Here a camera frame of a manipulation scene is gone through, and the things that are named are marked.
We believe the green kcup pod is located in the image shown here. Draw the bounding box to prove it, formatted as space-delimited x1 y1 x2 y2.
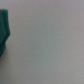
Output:
0 9 10 56

